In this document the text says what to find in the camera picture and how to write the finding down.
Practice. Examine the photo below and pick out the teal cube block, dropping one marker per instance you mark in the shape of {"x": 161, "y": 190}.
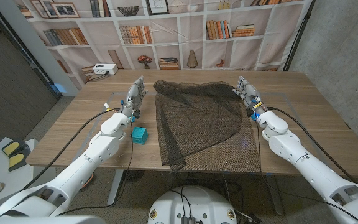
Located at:
{"x": 139, "y": 136}

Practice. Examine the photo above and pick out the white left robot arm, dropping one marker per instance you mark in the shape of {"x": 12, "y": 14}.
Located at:
{"x": 82, "y": 168}

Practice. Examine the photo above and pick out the white power strip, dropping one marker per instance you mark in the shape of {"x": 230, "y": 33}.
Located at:
{"x": 105, "y": 68}

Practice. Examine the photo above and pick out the white table leg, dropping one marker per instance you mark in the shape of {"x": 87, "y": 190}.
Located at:
{"x": 115, "y": 189}

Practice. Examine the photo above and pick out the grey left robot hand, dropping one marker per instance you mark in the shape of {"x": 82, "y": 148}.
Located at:
{"x": 134, "y": 96}

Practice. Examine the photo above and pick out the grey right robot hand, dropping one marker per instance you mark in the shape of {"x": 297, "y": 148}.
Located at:
{"x": 250, "y": 93}

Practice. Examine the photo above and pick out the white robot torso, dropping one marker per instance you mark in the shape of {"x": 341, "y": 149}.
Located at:
{"x": 194, "y": 202}

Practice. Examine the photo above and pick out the printed bookshelf backdrop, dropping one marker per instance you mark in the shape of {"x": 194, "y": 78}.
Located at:
{"x": 166, "y": 49}

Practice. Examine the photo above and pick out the black backdrop stand pole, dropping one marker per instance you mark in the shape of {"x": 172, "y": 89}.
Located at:
{"x": 299, "y": 34}

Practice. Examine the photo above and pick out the black mesh netting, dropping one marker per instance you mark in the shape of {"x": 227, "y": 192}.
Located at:
{"x": 197, "y": 124}

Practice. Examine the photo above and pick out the grey table leg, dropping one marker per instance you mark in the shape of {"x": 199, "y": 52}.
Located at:
{"x": 275, "y": 196}

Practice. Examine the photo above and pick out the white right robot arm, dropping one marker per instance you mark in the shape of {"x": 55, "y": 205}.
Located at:
{"x": 309, "y": 165}

